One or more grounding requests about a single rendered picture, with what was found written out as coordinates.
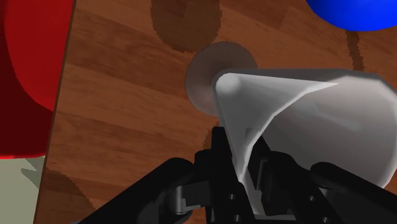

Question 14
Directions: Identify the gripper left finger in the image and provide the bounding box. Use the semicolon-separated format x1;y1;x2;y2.
76;125;256;224

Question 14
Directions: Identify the blue round object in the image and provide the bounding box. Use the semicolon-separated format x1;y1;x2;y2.
305;0;397;32

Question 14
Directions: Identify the red robot stand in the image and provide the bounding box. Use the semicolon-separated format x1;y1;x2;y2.
0;0;76;160

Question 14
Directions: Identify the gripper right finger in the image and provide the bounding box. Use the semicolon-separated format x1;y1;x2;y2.
249;136;397;224

